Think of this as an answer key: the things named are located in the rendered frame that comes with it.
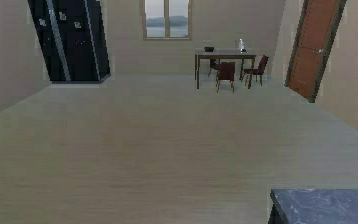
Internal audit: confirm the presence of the dark red chair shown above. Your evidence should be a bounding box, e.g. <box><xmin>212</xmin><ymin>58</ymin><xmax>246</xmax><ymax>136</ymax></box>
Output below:
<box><xmin>242</xmin><ymin>54</ymin><xmax>270</xmax><ymax>88</ymax></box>
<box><xmin>207</xmin><ymin>58</ymin><xmax>221</xmax><ymax>78</ymax></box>
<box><xmin>215</xmin><ymin>61</ymin><xmax>237</xmax><ymax>94</ymax></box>

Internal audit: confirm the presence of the wood framed window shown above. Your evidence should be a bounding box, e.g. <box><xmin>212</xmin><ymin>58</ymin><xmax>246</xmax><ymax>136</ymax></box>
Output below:
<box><xmin>140</xmin><ymin>0</ymin><xmax>193</xmax><ymax>41</ymax></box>

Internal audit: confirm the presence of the brown dining table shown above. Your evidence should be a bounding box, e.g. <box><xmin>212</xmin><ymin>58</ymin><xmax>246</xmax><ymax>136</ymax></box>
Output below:
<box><xmin>194</xmin><ymin>48</ymin><xmax>257</xmax><ymax>90</ymax></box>

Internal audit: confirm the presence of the brown room door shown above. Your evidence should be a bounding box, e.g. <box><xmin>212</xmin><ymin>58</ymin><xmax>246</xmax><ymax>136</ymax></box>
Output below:
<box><xmin>284</xmin><ymin>0</ymin><xmax>348</xmax><ymax>104</ymax></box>

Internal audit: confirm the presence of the black fridge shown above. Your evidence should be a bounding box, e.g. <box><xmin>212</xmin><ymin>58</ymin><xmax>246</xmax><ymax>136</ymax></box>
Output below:
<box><xmin>26</xmin><ymin>0</ymin><xmax>112</xmax><ymax>84</ymax></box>

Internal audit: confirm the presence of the dark blue marble counter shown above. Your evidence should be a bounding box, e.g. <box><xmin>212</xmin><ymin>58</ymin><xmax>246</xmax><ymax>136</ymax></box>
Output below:
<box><xmin>267</xmin><ymin>188</ymin><xmax>358</xmax><ymax>224</ymax></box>

